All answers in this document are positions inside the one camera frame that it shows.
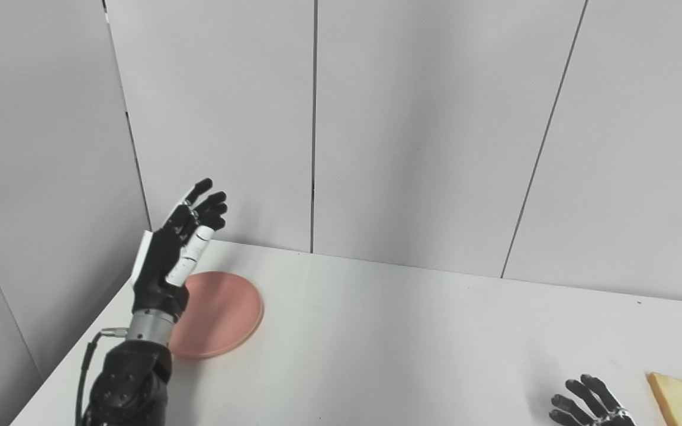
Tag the pink round plate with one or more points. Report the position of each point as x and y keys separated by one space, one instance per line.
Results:
x=219 y=313

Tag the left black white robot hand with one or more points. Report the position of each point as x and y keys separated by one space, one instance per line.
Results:
x=154 y=272

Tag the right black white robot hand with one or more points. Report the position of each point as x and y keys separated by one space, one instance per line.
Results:
x=592 y=408

